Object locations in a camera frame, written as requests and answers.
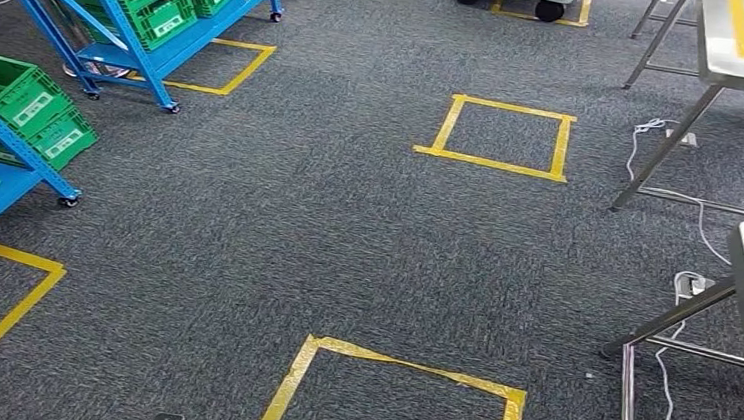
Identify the blue metal shelf rack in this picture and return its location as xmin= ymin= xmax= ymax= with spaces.
xmin=0 ymin=0 xmax=285 ymax=122
xmin=0 ymin=82 xmax=91 ymax=273

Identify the chrome disc stool base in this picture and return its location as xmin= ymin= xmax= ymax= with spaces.
xmin=62 ymin=57 xmax=134 ymax=83

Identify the white power strip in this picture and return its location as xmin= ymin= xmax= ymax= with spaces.
xmin=670 ymin=270 xmax=719 ymax=303
xmin=664 ymin=128 xmax=700 ymax=149

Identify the white power cable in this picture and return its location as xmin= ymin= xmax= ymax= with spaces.
xmin=618 ymin=114 xmax=744 ymax=269
xmin=646 ymin=269 xmax=707 ymax=420

